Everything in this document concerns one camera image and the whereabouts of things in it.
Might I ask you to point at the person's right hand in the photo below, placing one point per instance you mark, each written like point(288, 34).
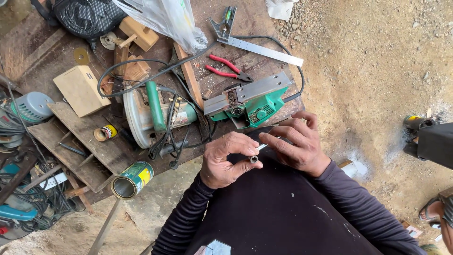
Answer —
point(300, 145)

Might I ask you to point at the person's left hand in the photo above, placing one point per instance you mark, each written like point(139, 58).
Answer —
point(221, 161)

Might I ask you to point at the small metal socket wrench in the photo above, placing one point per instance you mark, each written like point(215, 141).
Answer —
point(257, 153)

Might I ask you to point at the green electric planer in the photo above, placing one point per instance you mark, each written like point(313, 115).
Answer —
point(251, 101)

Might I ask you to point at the person's black shirt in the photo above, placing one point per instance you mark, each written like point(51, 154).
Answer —
point(276, 209)

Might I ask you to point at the green circular saw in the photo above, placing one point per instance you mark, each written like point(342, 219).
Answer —
point(155, 113)

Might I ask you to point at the green tin can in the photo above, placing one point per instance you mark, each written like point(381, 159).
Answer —
point(132, 180)

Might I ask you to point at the thin wooden strip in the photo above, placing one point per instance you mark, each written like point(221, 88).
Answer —
point(189, 76)

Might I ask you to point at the metal combination square ruler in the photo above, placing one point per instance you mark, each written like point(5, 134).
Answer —
point(254, 48)

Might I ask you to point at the yellow label tin can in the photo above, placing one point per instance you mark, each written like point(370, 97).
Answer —
point(417, 122)

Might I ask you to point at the yellow black tape roll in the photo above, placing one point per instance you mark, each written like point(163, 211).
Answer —
point(105, 133)

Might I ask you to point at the small wooden blocks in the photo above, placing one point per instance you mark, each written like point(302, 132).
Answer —
point(132, 69)

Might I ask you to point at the wooden tray rack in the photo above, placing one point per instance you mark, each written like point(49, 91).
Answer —
point(88, 148)

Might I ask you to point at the white paper scrap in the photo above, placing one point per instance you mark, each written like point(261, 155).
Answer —
point(281, 9)

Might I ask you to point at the black sandal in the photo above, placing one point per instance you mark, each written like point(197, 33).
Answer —
point(430, 209)

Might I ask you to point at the clear plastic bag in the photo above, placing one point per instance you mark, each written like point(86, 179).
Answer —
point(170, 21)

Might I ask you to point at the wooden workbench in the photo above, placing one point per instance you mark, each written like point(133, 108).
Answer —
point(106, 63)

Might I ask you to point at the wooden block jig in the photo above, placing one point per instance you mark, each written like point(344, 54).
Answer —
point(139, 33)

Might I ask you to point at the light wooden box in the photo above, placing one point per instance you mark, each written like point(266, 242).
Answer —
point(80, 91)

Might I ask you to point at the brass cutting disc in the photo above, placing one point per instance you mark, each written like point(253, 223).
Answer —
point(81, 56)

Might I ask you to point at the grey green power tool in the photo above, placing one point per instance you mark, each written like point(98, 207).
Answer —
point(30, 108)

